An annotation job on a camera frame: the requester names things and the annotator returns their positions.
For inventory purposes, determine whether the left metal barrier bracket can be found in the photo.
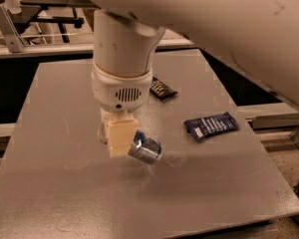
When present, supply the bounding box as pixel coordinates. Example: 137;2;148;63
0;4;25;53

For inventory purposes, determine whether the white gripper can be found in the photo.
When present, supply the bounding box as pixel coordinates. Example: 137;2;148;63
92;65;152;157

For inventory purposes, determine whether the blue snack bar wrapper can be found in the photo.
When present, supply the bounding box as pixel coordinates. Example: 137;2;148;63
183;112;239;141

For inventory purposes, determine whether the black snack bar wrapper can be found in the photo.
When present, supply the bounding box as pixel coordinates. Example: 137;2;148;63
149;77;177;102

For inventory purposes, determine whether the black desk stand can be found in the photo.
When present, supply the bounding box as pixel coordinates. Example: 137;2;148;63
0;0;101;44

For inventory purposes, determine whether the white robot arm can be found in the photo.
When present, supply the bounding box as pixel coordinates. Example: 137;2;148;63
90;0;299;157

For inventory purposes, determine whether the silver redbull can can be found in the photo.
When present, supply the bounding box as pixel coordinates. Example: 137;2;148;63
128;130;162;164

